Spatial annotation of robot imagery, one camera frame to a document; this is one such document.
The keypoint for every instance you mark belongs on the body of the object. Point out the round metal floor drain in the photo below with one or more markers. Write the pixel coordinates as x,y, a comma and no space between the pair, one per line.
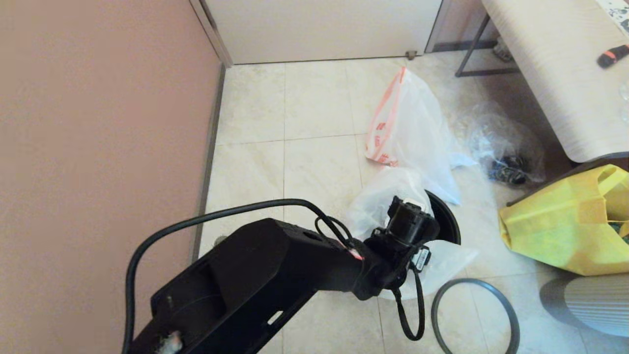
219,239

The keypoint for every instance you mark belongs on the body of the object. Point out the black and orange marker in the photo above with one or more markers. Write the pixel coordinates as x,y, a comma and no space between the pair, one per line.
612,58

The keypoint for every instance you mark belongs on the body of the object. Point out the dark cable bundle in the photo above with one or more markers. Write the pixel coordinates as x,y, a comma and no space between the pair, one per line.
508,172

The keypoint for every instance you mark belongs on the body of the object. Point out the white door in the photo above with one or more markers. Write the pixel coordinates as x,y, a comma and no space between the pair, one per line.
319,29

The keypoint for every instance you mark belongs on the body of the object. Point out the yellow non-woven shopping bag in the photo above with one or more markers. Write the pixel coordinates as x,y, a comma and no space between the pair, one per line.
555,226

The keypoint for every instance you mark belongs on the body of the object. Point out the dark metal table frame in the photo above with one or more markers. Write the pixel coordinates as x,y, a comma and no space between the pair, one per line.
484,73

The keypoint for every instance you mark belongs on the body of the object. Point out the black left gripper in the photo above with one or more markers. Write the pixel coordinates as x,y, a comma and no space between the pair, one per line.
422,259

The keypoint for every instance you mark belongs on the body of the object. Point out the light wood-grain table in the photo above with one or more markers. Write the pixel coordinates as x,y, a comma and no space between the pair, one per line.
550,73

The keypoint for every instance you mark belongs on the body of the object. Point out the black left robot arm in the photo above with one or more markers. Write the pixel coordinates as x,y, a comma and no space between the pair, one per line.
245,285

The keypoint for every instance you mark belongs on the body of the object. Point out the white ribbed bin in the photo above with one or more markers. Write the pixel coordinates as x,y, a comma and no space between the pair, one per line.
599,305

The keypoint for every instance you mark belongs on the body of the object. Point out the black-white patterned paper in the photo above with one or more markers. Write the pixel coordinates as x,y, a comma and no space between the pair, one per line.
619,12

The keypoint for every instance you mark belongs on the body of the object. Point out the clear crumpled plastic bag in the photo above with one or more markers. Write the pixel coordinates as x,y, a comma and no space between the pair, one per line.
496,140

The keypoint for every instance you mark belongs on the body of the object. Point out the black round trash bin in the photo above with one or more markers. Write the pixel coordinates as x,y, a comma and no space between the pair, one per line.
446,221

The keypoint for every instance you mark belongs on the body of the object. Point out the grey item under table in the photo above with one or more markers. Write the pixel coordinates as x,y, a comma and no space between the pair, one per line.
501,51

